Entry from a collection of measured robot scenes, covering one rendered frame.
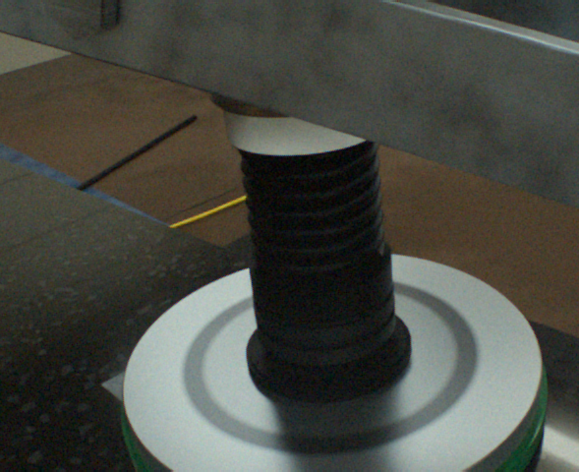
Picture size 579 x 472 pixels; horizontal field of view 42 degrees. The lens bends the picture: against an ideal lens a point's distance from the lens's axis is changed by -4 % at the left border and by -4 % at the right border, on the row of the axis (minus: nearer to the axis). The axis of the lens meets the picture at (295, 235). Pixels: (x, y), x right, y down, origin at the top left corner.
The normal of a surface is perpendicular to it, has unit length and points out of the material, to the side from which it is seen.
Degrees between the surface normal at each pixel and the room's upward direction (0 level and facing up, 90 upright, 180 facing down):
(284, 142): 90
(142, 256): 0
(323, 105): 90
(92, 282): 0
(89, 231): 0
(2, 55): 90
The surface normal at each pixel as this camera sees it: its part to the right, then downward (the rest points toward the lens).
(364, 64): -0.37, 0.46
